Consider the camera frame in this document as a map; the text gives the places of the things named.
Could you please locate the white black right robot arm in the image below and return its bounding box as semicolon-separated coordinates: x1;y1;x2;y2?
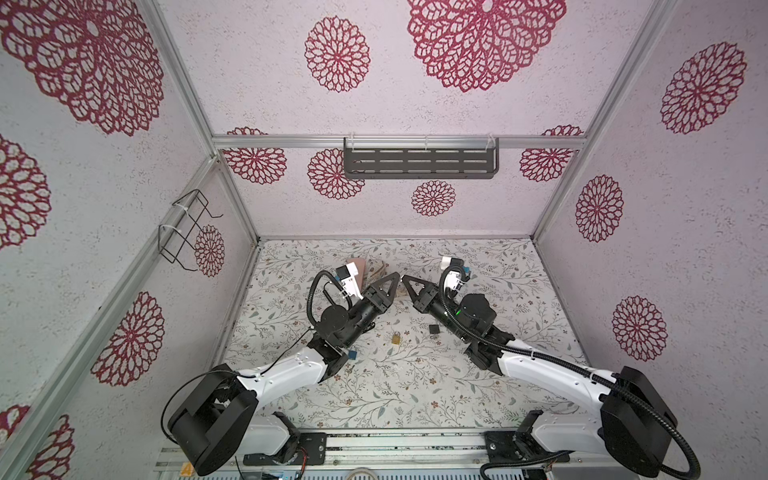
402;271;701;479

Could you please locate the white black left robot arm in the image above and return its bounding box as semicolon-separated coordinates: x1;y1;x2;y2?
161;268;401;476

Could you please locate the patterned cream pouch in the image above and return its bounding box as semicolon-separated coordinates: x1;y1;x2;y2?
364;259;389;287

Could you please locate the pink rectangular case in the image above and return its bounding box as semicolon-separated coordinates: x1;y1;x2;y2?
348;257;366;293

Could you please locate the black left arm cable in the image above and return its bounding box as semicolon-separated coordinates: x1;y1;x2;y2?
160;269;343;445

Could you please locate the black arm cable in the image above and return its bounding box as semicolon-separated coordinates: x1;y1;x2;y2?
437;266;702;480
160;269;343;445

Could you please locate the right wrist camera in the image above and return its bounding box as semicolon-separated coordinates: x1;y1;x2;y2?
440;256;471;292

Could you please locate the dark grey wall shelf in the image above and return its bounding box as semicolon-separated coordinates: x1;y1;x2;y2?
342;138;500;180

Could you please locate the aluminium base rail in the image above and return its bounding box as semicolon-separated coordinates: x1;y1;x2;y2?
145;428;617;479

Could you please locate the black wire wall rack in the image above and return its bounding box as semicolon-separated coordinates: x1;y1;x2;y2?
156;189;222;272

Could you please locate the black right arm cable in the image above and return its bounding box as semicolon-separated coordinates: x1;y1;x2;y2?
437;266;702;480

